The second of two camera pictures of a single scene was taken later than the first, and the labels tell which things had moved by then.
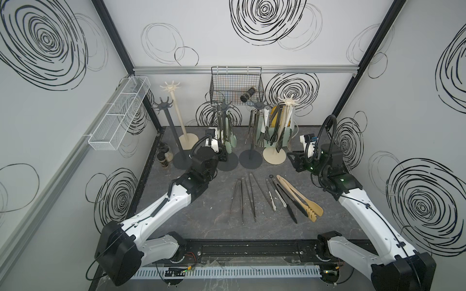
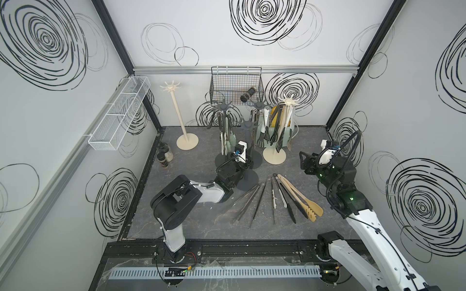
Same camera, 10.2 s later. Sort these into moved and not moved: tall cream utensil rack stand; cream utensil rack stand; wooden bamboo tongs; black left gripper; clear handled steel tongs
Moved: black left gripper
Not moved: clear handled steel tongs; wooden bamboo tongs; cream utensil rack stand; tall cream utensil rack stand
